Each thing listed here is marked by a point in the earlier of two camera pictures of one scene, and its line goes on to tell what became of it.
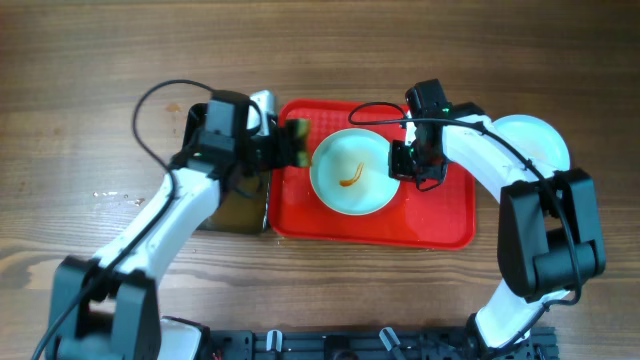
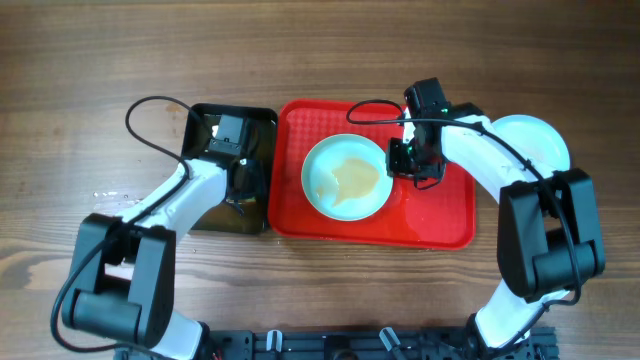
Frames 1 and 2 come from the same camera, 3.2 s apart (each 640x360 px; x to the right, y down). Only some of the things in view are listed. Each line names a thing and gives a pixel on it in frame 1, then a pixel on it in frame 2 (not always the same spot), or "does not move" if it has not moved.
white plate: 538,141 does not move
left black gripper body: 261,151 → 251,183
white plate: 350,172 does not move
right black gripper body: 411,162 does not move
